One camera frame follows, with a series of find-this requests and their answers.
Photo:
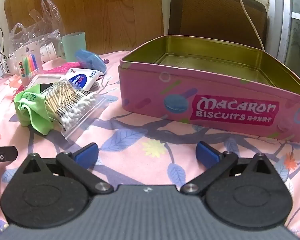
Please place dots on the cotton swab bag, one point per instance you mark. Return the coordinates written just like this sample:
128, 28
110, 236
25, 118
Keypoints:
77, 107

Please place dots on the green mug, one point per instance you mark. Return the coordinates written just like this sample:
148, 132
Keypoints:
75, 46

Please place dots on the white mug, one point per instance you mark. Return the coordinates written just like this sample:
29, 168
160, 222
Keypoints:
11, 67

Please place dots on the green cloth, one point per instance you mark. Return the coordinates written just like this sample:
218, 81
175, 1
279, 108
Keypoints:
35, 115

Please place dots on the white window frame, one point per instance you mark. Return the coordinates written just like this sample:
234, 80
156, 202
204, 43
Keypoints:
286, 17

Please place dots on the blue plastic case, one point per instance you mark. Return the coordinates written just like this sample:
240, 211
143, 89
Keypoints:
92, 60

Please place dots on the white packet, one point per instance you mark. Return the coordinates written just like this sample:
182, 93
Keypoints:
40, 78

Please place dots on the paper cups stack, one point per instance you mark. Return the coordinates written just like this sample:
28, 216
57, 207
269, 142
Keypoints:
48, 51

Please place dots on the birthday candle pack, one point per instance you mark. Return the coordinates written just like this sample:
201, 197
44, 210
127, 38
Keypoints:
28, 62

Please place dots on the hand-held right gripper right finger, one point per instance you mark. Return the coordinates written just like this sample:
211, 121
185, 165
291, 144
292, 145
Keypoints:
207, 155

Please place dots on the brown chair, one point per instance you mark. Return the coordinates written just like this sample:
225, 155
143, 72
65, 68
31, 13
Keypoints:
215, 17

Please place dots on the pink biscuit tin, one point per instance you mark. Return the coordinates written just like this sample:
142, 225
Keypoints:
152, 90

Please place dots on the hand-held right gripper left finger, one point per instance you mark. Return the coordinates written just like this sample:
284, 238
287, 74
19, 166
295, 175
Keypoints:
86, 153

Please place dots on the clear plastic bag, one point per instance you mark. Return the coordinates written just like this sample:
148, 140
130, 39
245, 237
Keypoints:
50, 15

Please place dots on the tissue pack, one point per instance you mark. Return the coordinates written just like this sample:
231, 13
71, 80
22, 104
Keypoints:
80, 78

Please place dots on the wooden headboard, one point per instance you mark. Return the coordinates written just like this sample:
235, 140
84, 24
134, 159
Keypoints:
102, 12

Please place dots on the pink floral bed sheet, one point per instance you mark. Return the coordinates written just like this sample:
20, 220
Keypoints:
140, 130

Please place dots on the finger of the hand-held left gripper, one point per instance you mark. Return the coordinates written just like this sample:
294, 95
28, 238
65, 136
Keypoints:
7, 153

